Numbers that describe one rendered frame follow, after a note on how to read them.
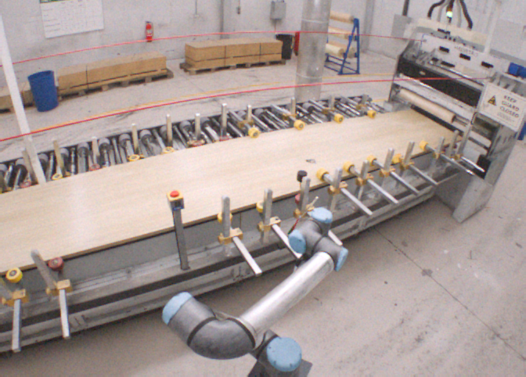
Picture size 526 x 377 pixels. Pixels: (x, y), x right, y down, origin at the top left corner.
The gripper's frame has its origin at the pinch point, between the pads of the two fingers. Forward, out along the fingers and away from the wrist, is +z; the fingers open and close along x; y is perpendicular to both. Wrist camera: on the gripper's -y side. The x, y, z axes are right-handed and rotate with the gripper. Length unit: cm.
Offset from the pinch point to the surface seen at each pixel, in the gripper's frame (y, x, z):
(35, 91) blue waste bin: -579, -173, 49
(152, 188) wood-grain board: -101, -46, 4
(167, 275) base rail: -45, -57, 24
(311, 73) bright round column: -341, 285, 25
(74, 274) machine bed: -70, -110, 26
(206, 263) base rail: -45, -33, 24
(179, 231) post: -45, -46, -6
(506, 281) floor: 77, 224, 94
